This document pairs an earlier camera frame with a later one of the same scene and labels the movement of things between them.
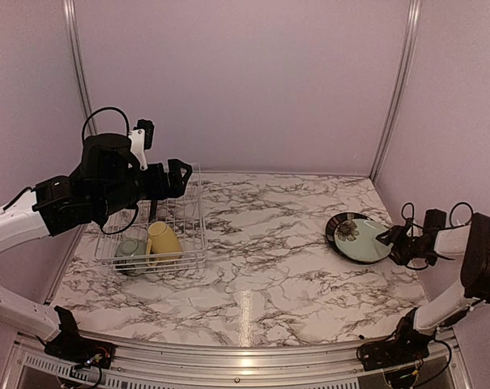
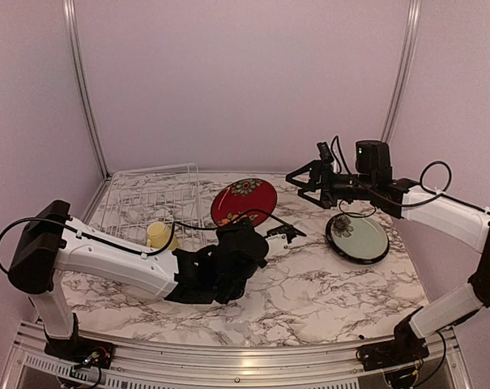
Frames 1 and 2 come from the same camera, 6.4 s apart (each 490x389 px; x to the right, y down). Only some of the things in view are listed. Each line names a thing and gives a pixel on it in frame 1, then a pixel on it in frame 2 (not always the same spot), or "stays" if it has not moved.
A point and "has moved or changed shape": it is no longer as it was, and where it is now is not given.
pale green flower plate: x=357 y=238 has moved or changed shape
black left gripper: x=176 y=185 to x=236 y=228
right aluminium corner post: x=414 y=9 stays
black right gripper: x=394 y=237 to x=317 y=170
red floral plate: x=153 y=211 to x=243 y=198
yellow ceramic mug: x=163 y=245 stays
